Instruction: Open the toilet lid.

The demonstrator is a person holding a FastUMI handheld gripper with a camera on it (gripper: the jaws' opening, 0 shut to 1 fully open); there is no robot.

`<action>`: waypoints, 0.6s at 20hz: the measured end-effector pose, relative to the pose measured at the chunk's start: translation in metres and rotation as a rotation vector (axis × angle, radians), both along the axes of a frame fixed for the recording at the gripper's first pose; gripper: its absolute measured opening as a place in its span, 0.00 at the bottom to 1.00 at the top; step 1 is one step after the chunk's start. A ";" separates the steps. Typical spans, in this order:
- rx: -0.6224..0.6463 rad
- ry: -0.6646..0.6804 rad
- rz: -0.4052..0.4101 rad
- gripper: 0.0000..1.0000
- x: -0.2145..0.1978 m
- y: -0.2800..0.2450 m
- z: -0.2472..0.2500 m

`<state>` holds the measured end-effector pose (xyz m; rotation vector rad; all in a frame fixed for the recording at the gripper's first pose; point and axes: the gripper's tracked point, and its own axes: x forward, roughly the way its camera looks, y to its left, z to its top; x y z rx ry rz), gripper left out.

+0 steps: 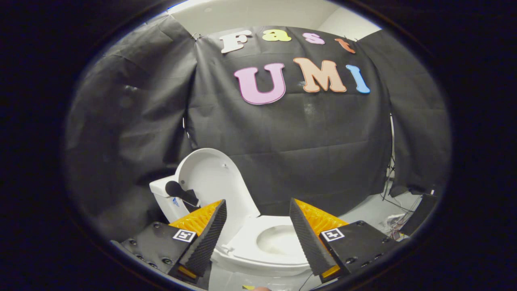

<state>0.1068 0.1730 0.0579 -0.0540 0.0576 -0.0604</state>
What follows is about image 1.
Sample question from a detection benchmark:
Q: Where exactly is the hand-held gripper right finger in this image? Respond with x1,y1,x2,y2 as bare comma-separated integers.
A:
289,198,404,283

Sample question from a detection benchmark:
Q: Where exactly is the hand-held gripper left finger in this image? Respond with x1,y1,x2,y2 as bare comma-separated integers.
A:
121,199,227,283

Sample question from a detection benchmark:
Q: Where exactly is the white toilet lid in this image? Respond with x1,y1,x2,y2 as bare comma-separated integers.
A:
174,148,261,248

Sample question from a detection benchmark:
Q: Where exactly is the white toilet seat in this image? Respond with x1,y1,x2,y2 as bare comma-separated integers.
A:
220,215,312,267

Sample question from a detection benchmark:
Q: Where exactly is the white ceramic toilet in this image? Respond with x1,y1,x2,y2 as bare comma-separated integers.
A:
149,176,315,279

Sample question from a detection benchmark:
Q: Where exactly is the black backdrop cloth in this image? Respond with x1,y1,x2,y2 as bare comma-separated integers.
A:
65,16,452,243

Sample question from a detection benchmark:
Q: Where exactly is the black box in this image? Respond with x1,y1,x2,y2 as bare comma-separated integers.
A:
400,193,439,237

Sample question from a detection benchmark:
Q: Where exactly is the backdrop stand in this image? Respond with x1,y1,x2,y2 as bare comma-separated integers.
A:
383,113,397,201

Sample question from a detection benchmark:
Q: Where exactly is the thin black floor cable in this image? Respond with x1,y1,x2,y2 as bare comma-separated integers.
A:
298,272,324,291

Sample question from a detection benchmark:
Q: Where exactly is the tangle of floor cables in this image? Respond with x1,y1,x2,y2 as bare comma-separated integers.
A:
380,188,413,240

